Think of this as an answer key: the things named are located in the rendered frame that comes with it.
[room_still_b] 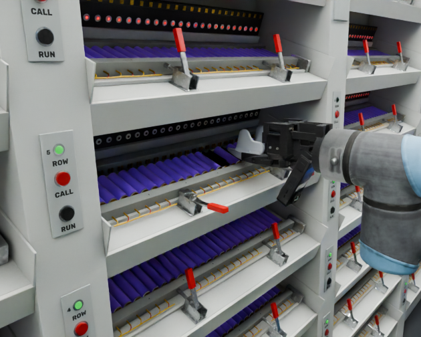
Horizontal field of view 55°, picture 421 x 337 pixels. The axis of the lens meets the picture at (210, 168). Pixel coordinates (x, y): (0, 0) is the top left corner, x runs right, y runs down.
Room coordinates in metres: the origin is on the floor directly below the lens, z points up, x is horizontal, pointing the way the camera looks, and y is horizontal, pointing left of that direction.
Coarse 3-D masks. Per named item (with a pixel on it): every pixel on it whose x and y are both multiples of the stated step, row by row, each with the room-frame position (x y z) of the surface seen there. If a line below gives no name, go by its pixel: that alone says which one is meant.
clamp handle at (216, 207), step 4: (192, 196) 0.63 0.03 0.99; (196, 196) 0.63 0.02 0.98; (192, 200) 0.63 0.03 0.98; (196, 200) 0.63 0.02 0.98; (196, 204) 0.62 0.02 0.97; (200, 204) 0.61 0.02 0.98; (204, 204) 0.61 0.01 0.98; (208, 204) 0.60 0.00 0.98; (212, 204) 0.60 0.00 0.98; (216, 204) 0.60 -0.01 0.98; (208, 208) 0.60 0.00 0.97; (212, 208) 0.59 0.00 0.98; (216, 208) 0.59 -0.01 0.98; (220, 208) 0.58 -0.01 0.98; (224, 208) 0.58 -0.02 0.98; (228, 208) 0.59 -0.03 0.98; (220, 212) 0.58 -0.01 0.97; (224, 212) 0.58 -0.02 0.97
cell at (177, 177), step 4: (156, 164) 0.73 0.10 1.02; (160, 164) 0.72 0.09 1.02; (164, 164) 0.72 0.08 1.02; (160, 168) 0.72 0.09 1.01; (164, 168) 0.71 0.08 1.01; (168, 168) 0.71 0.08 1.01; (164, 172) 0.71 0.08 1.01; (168, 172) 0.71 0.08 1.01; (172, 172) 0.71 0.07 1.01; (172, 176) 0.70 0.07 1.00; (176, 176) 0.70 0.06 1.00; (180, 176) 0.70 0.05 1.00; (176, 180) 0.69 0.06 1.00
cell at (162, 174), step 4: (148, 164) 0.71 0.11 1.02; (152, 164) 0.71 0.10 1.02; (148, 168) 0.71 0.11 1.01; (152, 168) 0.71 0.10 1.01; (156, 168) 0.70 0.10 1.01; (152, 172) 0.70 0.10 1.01; (156, 172) 0.70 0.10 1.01; (160, 172) 0.70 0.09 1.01; (160, 176) 0.69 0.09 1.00; (164, 176) 0.69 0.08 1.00; (168, 176) 0.69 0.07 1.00; (164, 180) 0.68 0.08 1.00; (168, 180) 0.68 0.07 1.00; (172, 180) 0.68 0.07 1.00; (168, 184) 0.67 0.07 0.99
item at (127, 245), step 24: (120, 144) 0.72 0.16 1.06; (144, 144) 0.76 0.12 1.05; (216, 192) 0.71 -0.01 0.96; (240, 192) 0.73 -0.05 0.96; (264, 192) 0.75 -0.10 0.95; (144, 216) 0.59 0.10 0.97; (168, 216) 0.61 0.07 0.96; (192, 216) 0.62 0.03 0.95; (216, 216) 0.66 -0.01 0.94; (240, 216) 0.72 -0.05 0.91; (120, 240) 0.53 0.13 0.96; (144, 240) 0.54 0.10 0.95; (168, 240) 0.58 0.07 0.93; (120, 264) 0.52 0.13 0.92
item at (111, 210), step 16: (208, 176) 0.71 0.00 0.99; (224, 176) 0.74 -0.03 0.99; (144, 192) 0.62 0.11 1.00; (160, 192) 0.63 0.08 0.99; (176, 192) 0.65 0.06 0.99; (208, 192) 0.69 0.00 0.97; (112, 208) 0.56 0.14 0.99; (128, 208) 0.58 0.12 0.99; (144, 208) 0.60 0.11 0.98; (160, 208) 0.61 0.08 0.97
